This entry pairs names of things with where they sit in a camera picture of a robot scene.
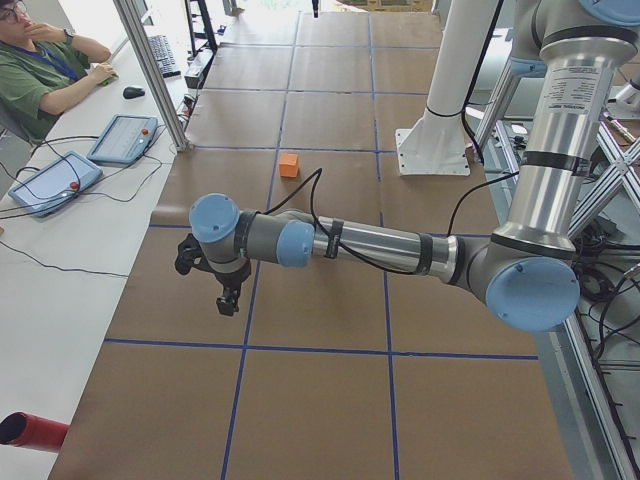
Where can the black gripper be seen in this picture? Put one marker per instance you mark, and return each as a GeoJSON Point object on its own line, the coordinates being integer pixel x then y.
{"type": "Point", "coordinates": [230, 280]}

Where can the orange foam block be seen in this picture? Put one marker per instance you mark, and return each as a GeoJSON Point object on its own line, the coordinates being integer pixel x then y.
{"type": "Point", "coordinates": [288, 165]}

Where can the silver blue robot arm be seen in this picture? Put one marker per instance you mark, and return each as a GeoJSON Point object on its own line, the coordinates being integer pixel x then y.
{"type": "Point", "coordinates": [522, 272]}

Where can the brown paper table cover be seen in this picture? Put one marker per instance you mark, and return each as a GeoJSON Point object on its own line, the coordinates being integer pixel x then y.
{"type": "Point", "coordinates": [332, 371]}

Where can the far blue teach pendant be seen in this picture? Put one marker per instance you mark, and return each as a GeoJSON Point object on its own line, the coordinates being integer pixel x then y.
{"type": "Point", "coordinates": [124, 140]}

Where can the blue teach pendant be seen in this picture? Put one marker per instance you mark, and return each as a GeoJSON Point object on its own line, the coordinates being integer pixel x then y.
{"type": "Point", "coordinates": [56, 185]}
{"type": "Point", "coordinates": [124, 140]}

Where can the near blue teach pendant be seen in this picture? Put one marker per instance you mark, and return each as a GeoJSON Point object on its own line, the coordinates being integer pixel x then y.
{"type": "Point", "coordinates": [56, 185]}

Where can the black computer mouse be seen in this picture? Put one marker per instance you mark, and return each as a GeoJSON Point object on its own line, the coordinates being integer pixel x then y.
{"type": "Point", "coordinates": [132, 92]}

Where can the red cylinder tube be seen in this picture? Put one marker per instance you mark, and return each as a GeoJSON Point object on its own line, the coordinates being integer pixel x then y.
{"type": "Point", "coordinates": [29, 431]}

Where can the black keyboard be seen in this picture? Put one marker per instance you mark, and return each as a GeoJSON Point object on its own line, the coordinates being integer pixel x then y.
{"type": "Point", "coordinates": [163, 56]}

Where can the person in green shirt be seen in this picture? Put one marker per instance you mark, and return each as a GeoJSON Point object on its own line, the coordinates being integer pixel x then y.
{"type": "Point", "coordinates": [46, 70]}

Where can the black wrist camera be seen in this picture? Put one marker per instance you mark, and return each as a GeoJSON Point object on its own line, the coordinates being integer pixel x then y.
{"type": "Point", "coordinates": [189, 255]}

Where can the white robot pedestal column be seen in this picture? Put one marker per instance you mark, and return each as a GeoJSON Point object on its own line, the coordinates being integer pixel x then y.
{"type": "Point", "coordinates": [435, 145]}

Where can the aluminium frame post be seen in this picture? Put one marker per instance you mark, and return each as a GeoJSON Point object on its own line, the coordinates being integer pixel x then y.
{"type": "Point", "coordinates": [139, 41]}

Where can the aluminium side frame rail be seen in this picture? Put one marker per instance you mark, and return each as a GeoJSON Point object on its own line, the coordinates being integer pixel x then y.
{"type": "Point", "coordinates": [593, 359]}

